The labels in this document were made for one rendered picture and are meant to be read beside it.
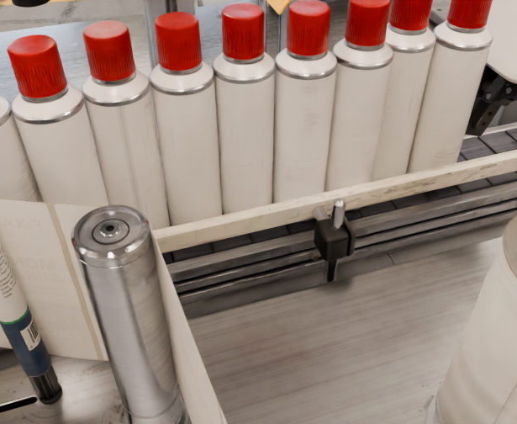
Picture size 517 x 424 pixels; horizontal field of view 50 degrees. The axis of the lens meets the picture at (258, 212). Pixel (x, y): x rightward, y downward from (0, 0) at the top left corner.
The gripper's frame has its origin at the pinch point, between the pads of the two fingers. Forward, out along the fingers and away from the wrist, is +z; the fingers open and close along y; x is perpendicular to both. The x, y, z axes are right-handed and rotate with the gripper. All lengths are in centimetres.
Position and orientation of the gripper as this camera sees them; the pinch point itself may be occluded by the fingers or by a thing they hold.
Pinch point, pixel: (476, 114)
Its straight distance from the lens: 63.0
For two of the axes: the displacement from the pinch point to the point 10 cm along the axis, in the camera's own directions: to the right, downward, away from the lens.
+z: -3.2, 7.7, 5.5
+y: 3.2, 6.3, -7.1
